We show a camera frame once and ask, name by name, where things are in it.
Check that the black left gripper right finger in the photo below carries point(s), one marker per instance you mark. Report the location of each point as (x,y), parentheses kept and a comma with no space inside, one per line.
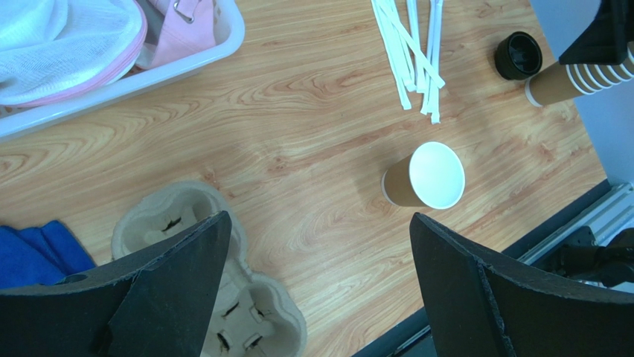
(480,302)

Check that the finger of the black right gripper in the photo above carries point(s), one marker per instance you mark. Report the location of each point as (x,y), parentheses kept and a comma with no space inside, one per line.
(605,41)

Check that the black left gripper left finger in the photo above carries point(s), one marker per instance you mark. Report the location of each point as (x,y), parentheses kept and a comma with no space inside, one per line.
(157,301)

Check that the brown paper coffee cup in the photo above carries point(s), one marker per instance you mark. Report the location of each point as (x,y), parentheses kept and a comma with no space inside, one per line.
(431,176)

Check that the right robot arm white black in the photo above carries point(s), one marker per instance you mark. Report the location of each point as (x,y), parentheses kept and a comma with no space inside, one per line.
(609,265)

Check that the stack of paper cups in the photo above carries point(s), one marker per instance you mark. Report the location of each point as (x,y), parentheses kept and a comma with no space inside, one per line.
(560,82)

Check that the stack of black lids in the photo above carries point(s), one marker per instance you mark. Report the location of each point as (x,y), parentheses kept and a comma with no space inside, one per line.
(518,57)

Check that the cardboard cup carrier tray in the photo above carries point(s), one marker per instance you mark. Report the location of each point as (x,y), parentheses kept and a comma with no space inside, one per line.
(253,313)

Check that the blue cloth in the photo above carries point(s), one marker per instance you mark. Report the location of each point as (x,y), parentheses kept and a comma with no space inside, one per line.
(40,255)

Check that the white wrapped straw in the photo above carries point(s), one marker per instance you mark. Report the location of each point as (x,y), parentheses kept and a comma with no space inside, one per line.
(426,108)
(420,80)
(404,35)
(395,53)
(435,95)

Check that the pink white mesh pouch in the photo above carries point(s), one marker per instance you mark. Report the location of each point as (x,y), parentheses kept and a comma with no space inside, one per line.
(56,50)

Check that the white plastic basket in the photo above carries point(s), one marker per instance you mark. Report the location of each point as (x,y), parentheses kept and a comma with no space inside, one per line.
(229,33)

